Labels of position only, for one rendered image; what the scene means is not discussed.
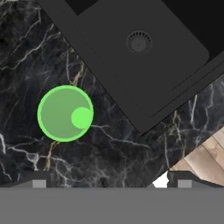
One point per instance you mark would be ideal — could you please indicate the black kitchen sink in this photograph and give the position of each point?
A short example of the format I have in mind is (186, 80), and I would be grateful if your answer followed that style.
(140, 58)

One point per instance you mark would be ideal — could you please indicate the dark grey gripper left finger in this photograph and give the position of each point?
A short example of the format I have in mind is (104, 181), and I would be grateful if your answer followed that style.
(39, 178)

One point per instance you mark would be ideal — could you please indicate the green cup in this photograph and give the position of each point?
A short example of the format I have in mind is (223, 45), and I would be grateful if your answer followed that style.
(58, 113)

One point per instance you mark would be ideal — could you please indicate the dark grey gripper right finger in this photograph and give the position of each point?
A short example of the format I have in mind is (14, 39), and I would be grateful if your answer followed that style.
(184, 178)

